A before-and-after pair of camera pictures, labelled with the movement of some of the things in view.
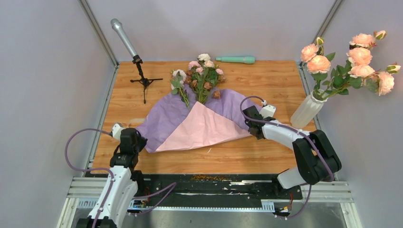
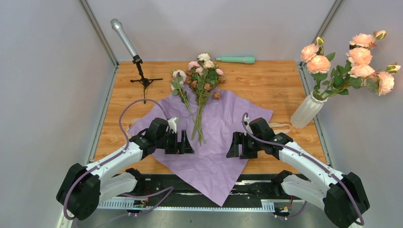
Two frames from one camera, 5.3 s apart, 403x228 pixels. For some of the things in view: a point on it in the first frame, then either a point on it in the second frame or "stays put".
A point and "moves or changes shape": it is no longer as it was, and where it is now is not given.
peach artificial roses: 358,71 stays put
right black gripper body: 250,132 to 250,147
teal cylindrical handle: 245,60 stays put
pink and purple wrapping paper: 171,125 moves or changes shape
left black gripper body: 140,144 to 169,142
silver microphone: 116,24 stays put
